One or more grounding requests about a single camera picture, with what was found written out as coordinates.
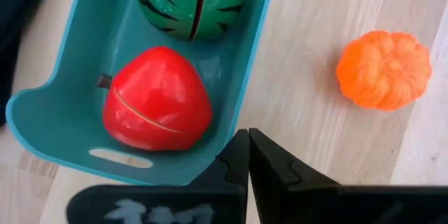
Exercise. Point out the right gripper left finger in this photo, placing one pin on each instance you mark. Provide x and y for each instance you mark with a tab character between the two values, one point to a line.
175	203

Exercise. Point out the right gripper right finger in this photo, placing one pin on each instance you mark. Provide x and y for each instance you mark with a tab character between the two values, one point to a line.
315	203

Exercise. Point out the toy red pepper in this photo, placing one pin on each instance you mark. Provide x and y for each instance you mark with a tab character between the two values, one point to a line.
157	101

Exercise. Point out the toy orange tangerine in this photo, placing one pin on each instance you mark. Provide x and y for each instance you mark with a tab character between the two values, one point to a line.
383	70

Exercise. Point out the toy watermelon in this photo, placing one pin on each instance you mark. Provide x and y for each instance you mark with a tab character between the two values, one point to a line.
182	3

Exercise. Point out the teal plastic container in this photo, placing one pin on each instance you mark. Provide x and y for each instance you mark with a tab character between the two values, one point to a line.
98	42

